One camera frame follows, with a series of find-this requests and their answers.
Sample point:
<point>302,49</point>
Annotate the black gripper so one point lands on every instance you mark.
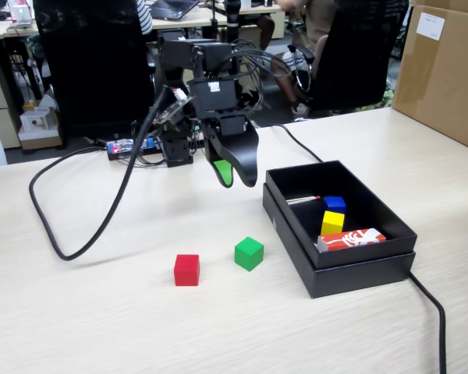
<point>214,97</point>

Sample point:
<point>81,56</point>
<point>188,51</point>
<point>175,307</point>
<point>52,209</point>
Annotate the green wooden cube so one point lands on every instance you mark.
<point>249,255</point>

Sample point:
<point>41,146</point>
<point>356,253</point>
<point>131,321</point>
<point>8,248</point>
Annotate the blue wooden cube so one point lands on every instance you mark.
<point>334,203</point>

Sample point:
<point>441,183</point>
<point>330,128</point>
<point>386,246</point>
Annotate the yellow wooden cube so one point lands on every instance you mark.
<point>332,224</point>

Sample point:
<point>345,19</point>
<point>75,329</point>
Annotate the red wooden cube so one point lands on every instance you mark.
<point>186,270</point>

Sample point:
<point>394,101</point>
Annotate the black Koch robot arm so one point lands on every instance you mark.
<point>179,54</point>

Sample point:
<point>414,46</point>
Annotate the black cardboard box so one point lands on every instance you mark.
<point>355,274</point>

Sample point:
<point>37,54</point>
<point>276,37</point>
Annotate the small white carton box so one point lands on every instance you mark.
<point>37,122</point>

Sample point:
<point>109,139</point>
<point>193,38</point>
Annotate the large brown cardboard box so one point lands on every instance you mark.
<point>444,85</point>

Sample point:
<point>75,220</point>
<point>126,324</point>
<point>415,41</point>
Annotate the black and white shoes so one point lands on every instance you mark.
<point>251,99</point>

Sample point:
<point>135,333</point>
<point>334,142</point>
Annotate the white matchstick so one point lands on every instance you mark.
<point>298,202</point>
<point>304,199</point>

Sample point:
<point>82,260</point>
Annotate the controller board with red LED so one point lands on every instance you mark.
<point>115,150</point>

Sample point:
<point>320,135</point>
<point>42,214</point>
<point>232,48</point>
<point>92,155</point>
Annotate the orange and white matchbox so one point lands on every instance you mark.
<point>351,239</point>

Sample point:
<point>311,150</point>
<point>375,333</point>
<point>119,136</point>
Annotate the black segmented pole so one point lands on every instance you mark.
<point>232,19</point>

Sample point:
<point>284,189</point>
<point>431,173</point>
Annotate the beige office desk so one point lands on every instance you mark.
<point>8,33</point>
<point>195,21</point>

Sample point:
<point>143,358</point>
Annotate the black office chair with armrest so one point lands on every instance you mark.
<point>359,58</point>

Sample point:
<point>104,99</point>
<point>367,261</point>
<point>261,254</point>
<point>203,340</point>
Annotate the green patterned bag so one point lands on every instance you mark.
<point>386,97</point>

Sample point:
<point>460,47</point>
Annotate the black laptop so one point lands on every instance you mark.
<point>171,8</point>

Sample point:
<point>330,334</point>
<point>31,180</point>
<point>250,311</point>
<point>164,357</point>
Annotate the black mesh office chair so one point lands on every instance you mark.
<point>93,70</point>

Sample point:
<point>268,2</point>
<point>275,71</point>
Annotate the seated person in shorts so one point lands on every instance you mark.
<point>320,15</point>

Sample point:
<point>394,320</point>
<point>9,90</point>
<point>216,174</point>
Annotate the person in striped shirt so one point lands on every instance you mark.
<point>144,15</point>

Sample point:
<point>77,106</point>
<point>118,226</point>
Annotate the white shipping label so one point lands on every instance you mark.
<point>431,25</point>

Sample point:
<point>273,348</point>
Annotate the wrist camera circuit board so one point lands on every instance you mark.
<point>173,107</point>

